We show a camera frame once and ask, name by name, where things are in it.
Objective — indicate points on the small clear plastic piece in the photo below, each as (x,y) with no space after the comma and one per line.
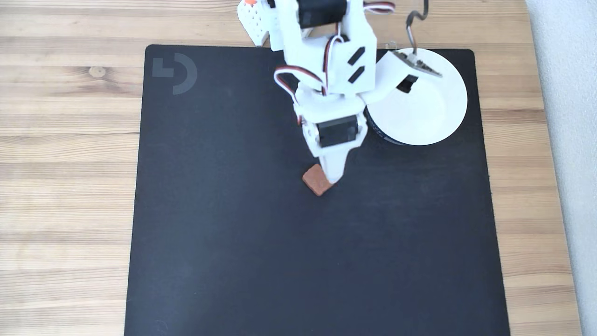
(391,45)

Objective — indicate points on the reddish brown block toy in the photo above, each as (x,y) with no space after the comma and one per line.
(315,183)

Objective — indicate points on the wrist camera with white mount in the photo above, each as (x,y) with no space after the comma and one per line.
(389,77)

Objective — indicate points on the white round plate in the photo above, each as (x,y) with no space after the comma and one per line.
(433,112)

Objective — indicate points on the black cloth desk mat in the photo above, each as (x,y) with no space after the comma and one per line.
(280,256)

